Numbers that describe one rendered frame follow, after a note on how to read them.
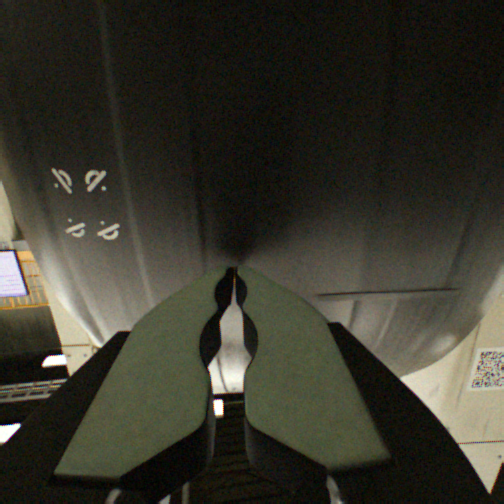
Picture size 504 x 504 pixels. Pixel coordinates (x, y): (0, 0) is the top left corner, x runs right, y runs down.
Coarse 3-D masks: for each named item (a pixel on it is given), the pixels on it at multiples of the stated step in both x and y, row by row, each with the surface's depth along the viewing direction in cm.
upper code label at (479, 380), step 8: (480, 352) 43; (488, 352) 43; (496, 352) 43; (480, 360) 44; (488, 360) 44; (496, 360) 44; (472, 368) 44; (480, 368) 44; (488, 368) 44; (496, 368) 44; (472, 376) 45; (480, 376) 45; (488, 376) 45; (496, 376) 45; (472, 384) 45; (480, 384) 45; (488, 384) 45; (496, 384) 45
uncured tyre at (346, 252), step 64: (0, 0) 11; (64, 0) 11; (128, 0) 11; (192, 0) 11; (256, 0) 11; (320, 0) 11; (384, 0) 11; (448, 0) 11; (0, 64) 12; (64, 64) 11; (128, 64) 11; (192, 64) 11; (256, 64) 11; (320, 64) 11; (384, 64) 12; (448, 64) 12; (0, 128) 14; (64, 128) 12; (128, 128) 12; (192, 128) 12; (256, 128) 12; (320, 128) 12; (384, 128) 12; (448, 128) 12; (128, 192) 13; (192, 192) 13; (256, 192) 13; (320, 192) 13; (384, 192) 13; (448, 192) 13; (64, 256) 15; (128, 256) 14; (192, 256) 14; (256, 256) 14; (320, 256) 15; (384, 256) 15; (448, 256) 15; (128, 320) 17; (384, 320) 17; (448, 320) 17
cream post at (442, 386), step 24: (480, 336) 42; (456, 360) 44; (408, 384) 57; (432, 384) 49; (456, 384) 45; (432, 408) 50; (456, 408) 47; (480, 408) 47; (456, 432) 49; (480, 432) 49; (480, 456) 51
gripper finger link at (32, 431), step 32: (96, 352) 8; (64, 384) 8; (96, 384) 8; (32, 416) 7; (64, 416) 7; (0, 448) 6; (32, 448) 6; (64, 448) 6; (0, 480) 6; (32, 480) 6
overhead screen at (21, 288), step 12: (0, 252) 339; (12, 252) 340; (0, 264) 343; (12, 264) 345; (0, 276) 348; (12, 276) 349; (24, 276) 355; (0, 288) 352; (12, 288) 354; (24, 288) 356
